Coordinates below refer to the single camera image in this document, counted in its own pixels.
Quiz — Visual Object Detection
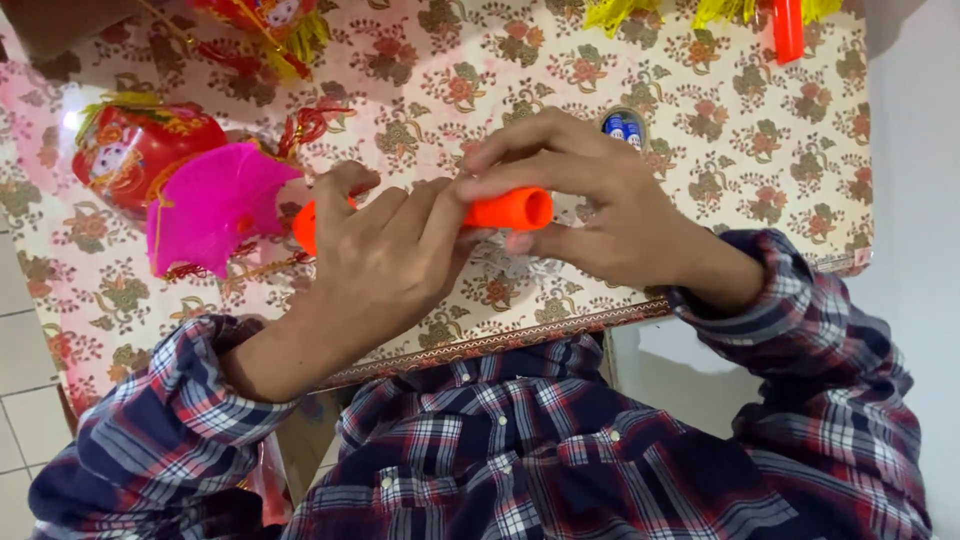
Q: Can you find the person's right hand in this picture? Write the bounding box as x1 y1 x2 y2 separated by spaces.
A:
456 107 708 292

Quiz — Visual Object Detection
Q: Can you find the person's left hand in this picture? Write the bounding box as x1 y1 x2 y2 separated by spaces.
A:
313 159 489 336

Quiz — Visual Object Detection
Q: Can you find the orange plastic tube handle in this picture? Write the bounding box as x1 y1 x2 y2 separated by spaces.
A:
291 186 555 258

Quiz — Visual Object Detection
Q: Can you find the grey round battery holder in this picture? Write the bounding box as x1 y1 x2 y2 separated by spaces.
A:
597 105 651 154

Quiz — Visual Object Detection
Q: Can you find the floral patterned tablecloth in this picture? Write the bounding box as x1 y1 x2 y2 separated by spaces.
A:
0 0 876 415

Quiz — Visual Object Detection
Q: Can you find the red knotted tassel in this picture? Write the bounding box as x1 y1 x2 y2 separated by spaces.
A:
276 105 358 162

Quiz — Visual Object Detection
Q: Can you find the pink paper lantern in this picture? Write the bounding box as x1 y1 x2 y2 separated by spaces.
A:
145 141 306 281

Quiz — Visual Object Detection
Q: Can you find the yellow fringe decoration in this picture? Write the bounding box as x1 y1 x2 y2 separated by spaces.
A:
583 0 843 37

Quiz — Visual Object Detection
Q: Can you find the plaid flannel shirt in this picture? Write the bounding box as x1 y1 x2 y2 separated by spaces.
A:
28 228 936 540

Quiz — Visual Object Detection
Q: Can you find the red plastic bag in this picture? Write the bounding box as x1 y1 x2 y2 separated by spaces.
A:
238 433 295 528

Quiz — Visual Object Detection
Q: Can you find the red lantern with yellow fringe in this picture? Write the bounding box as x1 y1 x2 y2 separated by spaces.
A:
186 0 333 81

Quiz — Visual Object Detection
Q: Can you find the red printed round lantern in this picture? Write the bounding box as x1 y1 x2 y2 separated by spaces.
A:
72 92 231 220

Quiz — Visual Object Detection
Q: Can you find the red plastic tube handle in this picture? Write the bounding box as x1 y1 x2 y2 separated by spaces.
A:
771 0 806 66

